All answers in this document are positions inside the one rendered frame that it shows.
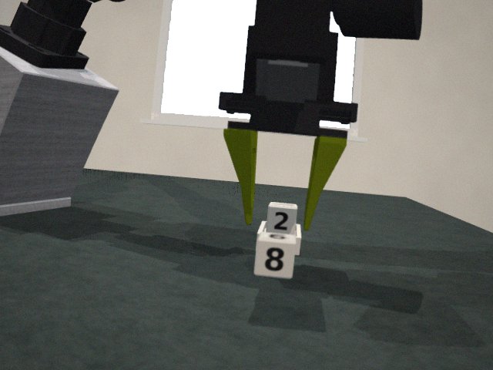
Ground white number cube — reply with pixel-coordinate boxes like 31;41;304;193
266;202;297;235
254;232;296;279

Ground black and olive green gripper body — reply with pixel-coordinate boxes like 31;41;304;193
217;91;358;139

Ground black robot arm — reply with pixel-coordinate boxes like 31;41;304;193
0;0;422;103

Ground beige open-top tray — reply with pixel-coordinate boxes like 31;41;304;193
257;221;301;255

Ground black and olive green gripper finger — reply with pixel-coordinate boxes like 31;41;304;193
304;136;347;230
223;129;258;225

